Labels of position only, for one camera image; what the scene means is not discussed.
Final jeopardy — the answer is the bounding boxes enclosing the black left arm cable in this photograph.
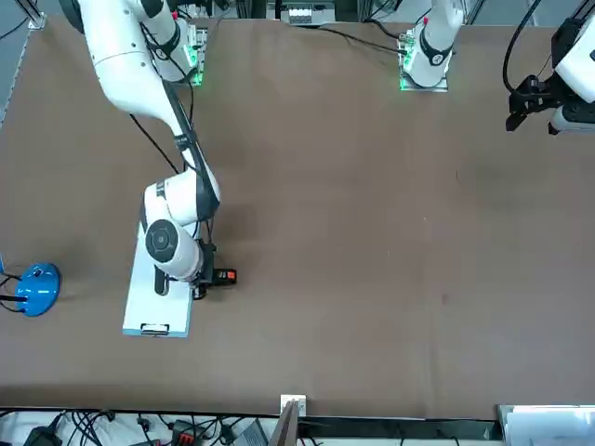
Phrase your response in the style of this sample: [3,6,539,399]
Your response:
[502,0,545,93]

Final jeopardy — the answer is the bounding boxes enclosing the black stapler with red end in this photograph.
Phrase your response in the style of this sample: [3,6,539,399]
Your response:
[211,267,240,288]

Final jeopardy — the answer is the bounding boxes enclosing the white box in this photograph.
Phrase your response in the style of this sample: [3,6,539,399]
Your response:
[496,403,595,446]

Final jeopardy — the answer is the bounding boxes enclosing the black lamp cable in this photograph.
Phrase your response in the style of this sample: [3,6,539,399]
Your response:
[0,273,27,313]

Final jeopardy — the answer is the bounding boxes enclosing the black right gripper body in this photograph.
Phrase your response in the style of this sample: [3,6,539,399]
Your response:
[191,240,218,285]

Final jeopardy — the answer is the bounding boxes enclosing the thin black table cable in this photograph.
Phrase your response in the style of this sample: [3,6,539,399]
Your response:
[297,22,405,53]

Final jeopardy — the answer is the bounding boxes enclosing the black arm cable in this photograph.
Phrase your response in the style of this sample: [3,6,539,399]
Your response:
[502,0,545,93]
[127,27,222,247]

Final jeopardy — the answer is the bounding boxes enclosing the black flat power adapter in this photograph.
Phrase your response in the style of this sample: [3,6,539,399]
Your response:
[22,425,62,446]

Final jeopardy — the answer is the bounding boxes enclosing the aluminium frame corner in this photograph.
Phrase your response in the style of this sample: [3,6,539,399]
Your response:
[27,0,47,30]

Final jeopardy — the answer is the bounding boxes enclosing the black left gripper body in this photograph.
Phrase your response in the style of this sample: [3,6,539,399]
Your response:
[528,77,567,112]

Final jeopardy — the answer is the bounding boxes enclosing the dark ribbed power adapter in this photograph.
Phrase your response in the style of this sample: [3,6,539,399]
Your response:
[231,420,267,446]

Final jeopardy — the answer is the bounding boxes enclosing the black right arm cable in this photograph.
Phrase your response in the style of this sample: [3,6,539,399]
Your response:
[127,27,222,247]

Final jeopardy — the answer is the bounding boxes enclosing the blue desk lamp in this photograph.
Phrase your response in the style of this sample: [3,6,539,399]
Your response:
[15,262,62,319]

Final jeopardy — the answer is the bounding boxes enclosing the white paper sheet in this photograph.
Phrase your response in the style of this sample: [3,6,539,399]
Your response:
[124,227,192,334]

